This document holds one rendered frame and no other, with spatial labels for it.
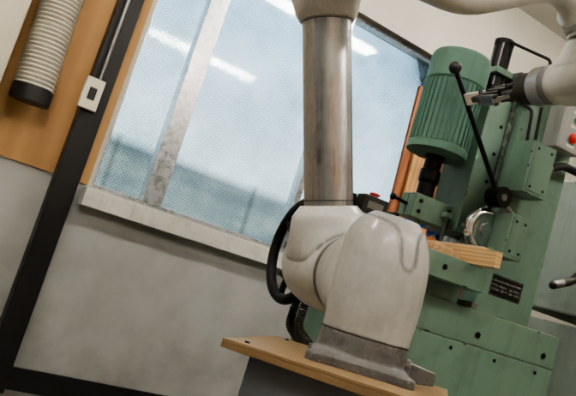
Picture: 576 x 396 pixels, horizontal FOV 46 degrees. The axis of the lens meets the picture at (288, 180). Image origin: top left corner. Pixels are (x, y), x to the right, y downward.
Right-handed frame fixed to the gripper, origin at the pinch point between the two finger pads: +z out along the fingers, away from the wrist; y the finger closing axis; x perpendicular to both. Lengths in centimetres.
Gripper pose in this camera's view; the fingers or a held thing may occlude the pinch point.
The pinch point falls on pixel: (476, 98)
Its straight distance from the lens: 179.1
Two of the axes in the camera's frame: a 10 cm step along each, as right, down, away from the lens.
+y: 8.3, -4.0, 3.9
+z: -4.2, 0.0, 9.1
